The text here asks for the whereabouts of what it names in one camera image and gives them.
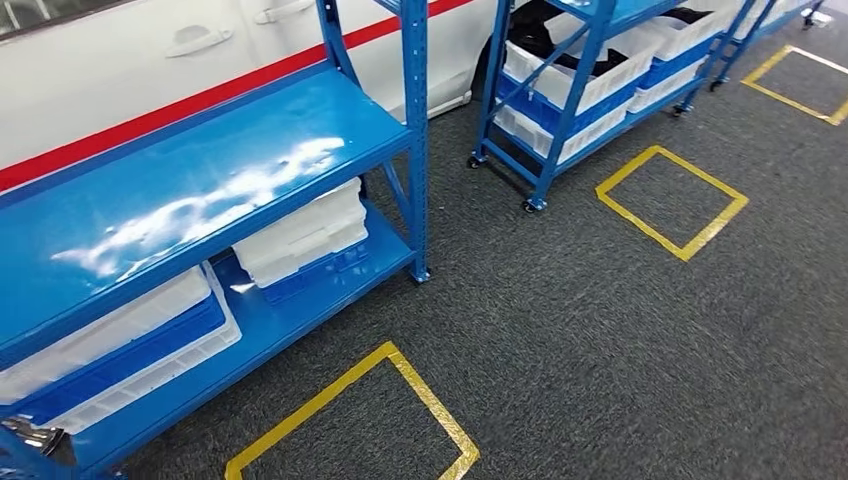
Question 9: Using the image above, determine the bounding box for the yellow floor tape square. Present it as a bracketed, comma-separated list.
[224, 341, 481, 480]

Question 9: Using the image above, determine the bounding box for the black plastic parts pile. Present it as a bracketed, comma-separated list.
[507, 0, 631, 78]

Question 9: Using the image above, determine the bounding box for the blue metal shelf rack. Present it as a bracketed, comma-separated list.
[466, 0, 758, 215]
[0, 0, 433, 480]
[707, 0, 829, 93]

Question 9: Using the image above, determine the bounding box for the chrome stanchion post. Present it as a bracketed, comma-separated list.
[0, 415, 79, 466]

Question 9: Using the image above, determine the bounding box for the white car door handle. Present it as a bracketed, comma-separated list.
[254, 0, 317, 26]

